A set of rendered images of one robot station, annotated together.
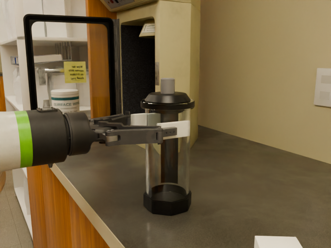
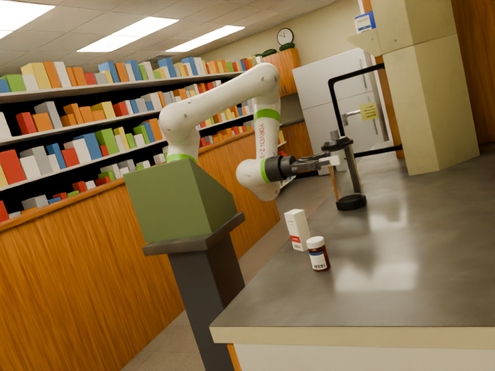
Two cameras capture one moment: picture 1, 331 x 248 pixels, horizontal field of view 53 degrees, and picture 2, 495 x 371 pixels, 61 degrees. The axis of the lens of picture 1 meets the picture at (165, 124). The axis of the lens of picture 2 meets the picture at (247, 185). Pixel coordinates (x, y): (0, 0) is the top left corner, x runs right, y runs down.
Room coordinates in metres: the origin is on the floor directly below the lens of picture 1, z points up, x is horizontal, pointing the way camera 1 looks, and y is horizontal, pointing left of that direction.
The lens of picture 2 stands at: (-0.32, -1.06, 1.34)
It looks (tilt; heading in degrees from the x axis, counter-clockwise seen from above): 9 degrees down; 60
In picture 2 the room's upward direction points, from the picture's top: 16 degrees counter-clockwise
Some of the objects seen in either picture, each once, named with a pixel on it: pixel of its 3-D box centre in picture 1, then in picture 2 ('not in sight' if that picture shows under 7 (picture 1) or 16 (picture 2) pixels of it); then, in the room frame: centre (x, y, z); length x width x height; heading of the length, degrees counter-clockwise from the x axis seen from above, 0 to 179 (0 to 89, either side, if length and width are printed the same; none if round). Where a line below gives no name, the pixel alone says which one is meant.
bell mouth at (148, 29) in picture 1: (164, 28); not in sight; (1.17, 0.00, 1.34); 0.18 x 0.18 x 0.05
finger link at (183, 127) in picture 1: (173, 130); (330, 161); (0.60, -0.02, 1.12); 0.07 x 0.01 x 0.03; 121
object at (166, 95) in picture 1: (167, 94); (335, 139); (0.65, 0.00, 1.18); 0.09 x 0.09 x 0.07
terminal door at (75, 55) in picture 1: (73, 74); (367, 112); (1.19, 0.33, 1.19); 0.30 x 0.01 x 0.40; 113
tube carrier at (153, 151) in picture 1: (167, 151); (344, 173); (0.65, 0.00, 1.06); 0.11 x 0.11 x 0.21
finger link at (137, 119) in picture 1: (146, 120); not in sight; (0.69, 0.04, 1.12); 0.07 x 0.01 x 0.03; 121
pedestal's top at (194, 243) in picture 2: not in sight; (195, 232); (0.30, 0.58, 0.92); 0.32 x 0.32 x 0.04; 30
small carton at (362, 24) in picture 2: not in sight; (363, 26); (1.04, 0.11, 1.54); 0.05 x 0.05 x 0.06; 47
